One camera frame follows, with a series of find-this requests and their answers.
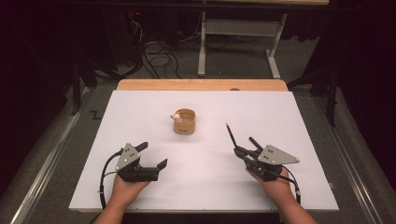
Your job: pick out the black metal stand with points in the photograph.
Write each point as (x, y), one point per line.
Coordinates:
(76, 90)
(332, 99)

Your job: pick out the thin black pencil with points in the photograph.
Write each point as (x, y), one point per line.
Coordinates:
(231, 133)

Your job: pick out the person's left hand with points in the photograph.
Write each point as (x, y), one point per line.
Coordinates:
(124, 189)

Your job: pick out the metal floor rail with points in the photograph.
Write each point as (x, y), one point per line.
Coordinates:
(46, 174)
(348, 155)

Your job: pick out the wooden pen holder cup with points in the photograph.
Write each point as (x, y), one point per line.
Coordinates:
(184, 126)

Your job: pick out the person's right hand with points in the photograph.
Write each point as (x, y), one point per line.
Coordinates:
(280, 188)

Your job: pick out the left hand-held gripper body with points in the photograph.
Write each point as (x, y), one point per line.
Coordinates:
(127, 157)

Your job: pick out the white metal desk frame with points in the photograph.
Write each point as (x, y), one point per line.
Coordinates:
(239, 27)

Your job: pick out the wooden table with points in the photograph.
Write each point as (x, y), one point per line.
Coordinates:
(202, 84)

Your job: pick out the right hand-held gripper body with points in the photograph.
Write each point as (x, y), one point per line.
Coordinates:
(275, 156)

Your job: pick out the white board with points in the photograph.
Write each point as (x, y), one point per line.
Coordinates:
(202, 155)

